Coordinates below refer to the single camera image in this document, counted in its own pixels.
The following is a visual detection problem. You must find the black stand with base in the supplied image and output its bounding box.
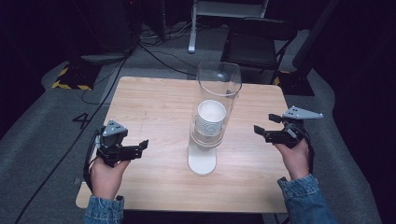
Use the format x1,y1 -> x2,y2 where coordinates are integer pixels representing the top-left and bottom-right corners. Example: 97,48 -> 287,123
273,0 -> 340,97

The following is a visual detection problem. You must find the dark computer tower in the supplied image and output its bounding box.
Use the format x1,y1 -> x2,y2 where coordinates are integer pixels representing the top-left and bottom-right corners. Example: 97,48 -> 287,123
74,0 -> 138,63

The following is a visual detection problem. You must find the person's right hand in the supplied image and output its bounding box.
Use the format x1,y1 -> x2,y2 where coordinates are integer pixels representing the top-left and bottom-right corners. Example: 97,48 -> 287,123
273,138 -> 311,182

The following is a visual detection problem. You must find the white desk frame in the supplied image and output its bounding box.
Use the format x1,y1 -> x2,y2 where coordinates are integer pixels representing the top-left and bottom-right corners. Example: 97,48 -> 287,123
187,0 -> 271,54

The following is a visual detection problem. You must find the black yellow striped stand base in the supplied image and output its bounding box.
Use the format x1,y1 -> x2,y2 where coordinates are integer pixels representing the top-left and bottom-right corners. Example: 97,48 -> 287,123
50,63 -> 103,91

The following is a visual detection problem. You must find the person's left hand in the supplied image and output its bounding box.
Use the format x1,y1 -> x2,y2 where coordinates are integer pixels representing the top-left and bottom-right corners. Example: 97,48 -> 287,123
89,156 -> 132,201

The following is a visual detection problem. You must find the clear tube cup dispenser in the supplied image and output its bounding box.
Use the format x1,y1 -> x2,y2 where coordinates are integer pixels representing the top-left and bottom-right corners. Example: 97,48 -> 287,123
187,61 -> 243,176

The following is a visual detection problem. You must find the long black floor cable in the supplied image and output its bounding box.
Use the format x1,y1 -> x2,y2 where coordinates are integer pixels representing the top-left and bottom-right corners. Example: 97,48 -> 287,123
13,46 -> 134,224

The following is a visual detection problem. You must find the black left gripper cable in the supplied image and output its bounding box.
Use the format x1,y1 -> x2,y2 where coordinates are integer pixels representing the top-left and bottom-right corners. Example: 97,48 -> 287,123
81,130 -> 102,194

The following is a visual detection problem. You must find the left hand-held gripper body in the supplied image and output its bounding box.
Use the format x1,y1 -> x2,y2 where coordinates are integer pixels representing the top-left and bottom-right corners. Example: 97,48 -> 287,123
94,119 -> 140,168

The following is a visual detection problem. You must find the black chair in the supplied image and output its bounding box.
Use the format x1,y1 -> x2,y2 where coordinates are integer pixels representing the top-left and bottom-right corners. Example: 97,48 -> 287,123
219,18 -> 299,86

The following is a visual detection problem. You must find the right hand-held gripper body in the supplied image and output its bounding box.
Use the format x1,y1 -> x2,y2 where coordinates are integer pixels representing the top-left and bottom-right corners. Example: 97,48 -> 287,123
263,105 -> 324,149

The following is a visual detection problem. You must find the white paper cup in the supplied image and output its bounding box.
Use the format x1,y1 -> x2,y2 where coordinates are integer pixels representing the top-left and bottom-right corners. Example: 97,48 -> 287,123
194,99 -> 228,138

